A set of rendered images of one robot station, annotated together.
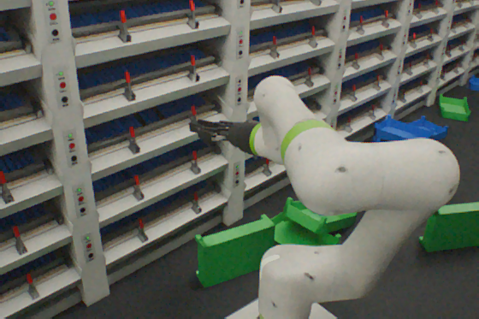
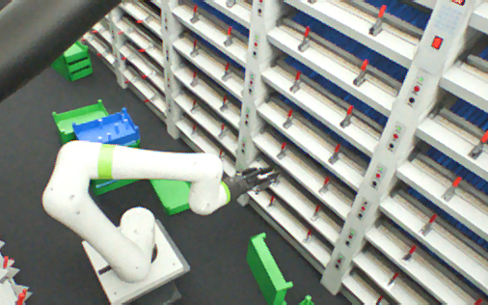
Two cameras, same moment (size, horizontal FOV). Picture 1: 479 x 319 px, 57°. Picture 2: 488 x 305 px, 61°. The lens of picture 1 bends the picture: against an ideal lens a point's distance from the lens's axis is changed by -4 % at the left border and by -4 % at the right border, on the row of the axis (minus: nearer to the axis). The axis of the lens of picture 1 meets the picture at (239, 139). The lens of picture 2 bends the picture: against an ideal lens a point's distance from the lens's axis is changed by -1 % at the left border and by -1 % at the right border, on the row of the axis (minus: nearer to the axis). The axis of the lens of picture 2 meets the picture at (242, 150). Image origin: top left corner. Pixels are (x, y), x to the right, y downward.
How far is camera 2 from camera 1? 1.70 m
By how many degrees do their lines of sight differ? 72
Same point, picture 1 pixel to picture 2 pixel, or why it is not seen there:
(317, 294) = not seen: hidden behind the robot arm
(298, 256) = (134, 221)
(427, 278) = not seen: outside the picture
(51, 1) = (257, 36)
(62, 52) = (256, 67)
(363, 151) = (66, 156)
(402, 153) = (59, 173)
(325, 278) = not seen: hidden behind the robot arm
